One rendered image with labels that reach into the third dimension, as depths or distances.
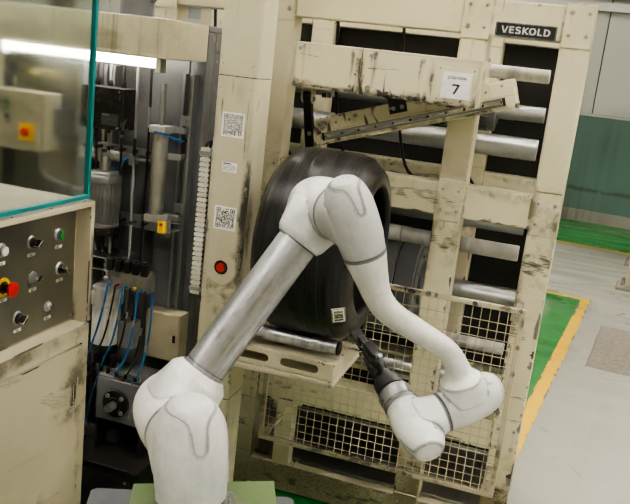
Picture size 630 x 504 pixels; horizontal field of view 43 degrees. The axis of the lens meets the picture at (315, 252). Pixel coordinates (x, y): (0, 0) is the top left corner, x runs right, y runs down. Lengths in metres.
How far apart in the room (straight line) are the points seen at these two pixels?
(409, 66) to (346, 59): 0.21
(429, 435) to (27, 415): 1.09
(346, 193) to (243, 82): 0.83
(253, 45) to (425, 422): 1.20
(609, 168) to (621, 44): 1.60
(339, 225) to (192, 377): 0.48
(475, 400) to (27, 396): 1.18
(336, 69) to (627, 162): 9.03
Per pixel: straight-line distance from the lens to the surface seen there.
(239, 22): 2.50
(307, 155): 2.41
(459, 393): 2.01
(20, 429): 2.36
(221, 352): 1.89
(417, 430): 1.98
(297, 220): 1.88
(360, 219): 1.75
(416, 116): 2.73
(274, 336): 2.48
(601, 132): 11.47
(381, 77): 2.62
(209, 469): 1.74
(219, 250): 2.57
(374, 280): 1.81
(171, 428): 1.72
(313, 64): 2.68
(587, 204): 11.56
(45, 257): 2.35
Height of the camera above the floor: 1.73
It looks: 13 degrees down
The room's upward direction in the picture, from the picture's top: 7 degrees clockwise
